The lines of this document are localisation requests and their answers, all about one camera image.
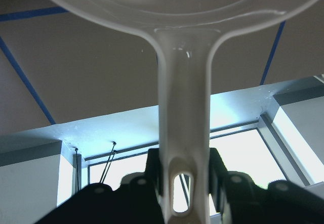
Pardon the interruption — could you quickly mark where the beige plastic dustpan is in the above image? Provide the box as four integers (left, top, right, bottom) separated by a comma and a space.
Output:
51, 0, 318, 223

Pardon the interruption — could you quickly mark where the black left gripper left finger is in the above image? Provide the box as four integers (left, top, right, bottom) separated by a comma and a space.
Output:
38, 148, 165, 223

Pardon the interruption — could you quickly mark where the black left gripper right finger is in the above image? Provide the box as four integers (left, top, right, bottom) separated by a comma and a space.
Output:
209, 148, 323, 223

